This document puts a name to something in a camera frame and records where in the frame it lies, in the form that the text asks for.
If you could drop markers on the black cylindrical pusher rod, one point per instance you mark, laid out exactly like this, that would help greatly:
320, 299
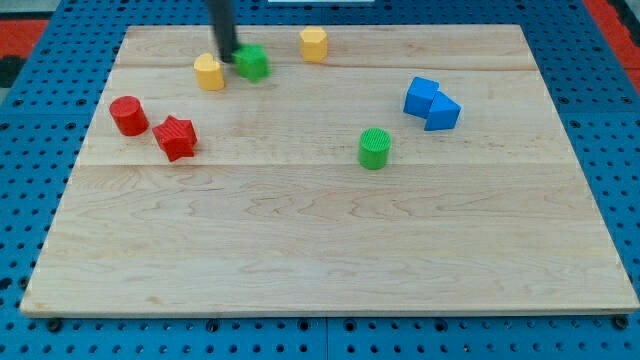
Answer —
224, 28

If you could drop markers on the green star block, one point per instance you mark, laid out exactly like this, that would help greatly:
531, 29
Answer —
252, 62

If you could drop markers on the red star block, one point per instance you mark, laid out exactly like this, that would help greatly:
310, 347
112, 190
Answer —
176, 138

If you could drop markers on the yellow heart block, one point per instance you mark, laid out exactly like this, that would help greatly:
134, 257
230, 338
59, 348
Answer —
209, 72

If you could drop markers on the yellow hexagon block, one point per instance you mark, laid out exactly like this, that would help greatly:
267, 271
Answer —
313, 41

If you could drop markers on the red cylinder block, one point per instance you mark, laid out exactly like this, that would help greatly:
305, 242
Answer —
128, 115

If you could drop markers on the green cylinder block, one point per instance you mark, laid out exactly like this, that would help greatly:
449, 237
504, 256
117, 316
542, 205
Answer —
374, 146

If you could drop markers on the blue cube block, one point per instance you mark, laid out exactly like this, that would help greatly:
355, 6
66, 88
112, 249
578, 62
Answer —
419, 97

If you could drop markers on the blue triangular prism block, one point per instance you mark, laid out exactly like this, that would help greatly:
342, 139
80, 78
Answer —
443, 113

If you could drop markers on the light wooden board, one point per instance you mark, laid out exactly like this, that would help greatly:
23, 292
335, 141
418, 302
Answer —
275, 217

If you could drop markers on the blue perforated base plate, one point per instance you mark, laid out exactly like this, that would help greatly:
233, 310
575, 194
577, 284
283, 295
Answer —
47, 111

